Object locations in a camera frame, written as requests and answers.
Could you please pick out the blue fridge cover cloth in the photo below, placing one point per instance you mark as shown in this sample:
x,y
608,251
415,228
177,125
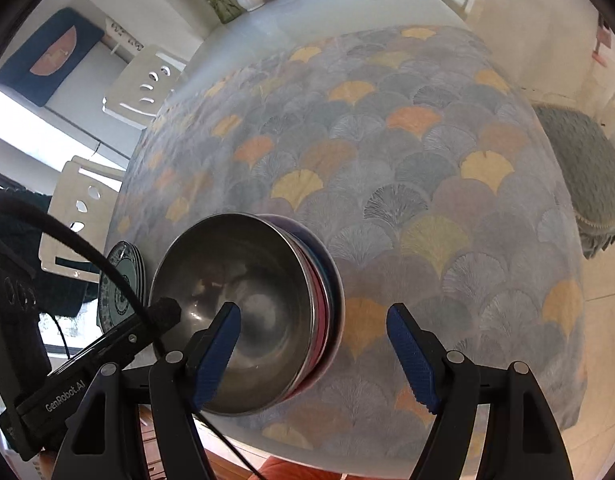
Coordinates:
x,y
45,59

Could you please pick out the ginkgo pattern table mat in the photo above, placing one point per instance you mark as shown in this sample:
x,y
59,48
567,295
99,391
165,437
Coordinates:
x,y
431,183

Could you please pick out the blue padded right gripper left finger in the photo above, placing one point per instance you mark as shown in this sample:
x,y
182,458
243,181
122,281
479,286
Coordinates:
x,y
180,384

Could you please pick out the large blue floral plate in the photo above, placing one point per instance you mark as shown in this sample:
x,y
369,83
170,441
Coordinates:
x,y
113,307

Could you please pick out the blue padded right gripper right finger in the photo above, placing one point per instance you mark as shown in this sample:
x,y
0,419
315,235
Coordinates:
x,y
447,387

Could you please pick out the white chair far left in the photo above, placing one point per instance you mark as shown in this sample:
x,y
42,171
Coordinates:
x,y
141,89

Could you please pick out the pink steel bowl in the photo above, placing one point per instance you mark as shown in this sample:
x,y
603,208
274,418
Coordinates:
x,y
244,269

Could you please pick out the white chair near left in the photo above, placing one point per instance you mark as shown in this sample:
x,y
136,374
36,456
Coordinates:
x,y
83,200

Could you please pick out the green cushioned chair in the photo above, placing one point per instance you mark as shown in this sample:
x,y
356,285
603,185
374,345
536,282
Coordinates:
x,y
587,161

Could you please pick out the pink patterned ceramic bowl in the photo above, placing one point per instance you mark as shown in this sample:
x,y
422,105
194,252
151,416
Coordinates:
x,y
335,294

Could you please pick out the white refrigerator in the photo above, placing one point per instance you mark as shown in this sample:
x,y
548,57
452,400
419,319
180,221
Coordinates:
x,y
72,123

